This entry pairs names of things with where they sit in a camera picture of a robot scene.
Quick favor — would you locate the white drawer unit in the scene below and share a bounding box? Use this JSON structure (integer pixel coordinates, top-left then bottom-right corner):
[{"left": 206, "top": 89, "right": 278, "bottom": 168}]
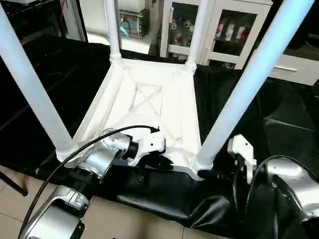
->
[{"left": 269, "top": 52, "right": 319, "bottom": 86}]

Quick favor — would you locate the black work mat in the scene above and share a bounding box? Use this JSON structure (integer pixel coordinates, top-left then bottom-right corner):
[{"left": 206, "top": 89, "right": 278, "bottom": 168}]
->
[{"left": 0, "top": 35, "right": 319, "bottom": 239}]

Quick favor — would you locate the white glass-door cabinet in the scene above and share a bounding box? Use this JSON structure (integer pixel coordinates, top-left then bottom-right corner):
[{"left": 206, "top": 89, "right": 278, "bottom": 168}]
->
[{"left": 159, "top": 0, "right": 274, "bottom": 70}]

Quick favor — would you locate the teal storage box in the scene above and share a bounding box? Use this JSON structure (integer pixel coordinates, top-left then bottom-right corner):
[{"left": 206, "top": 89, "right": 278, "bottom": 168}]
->
[{"left": 120, "top": 9, "right": 150, "bottom": 39}]

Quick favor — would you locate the black metal stand leg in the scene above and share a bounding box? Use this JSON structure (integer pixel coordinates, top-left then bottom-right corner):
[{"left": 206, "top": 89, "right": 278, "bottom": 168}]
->
[{"left": 0, "top": 172, "right": 28, "bottom": 197}]

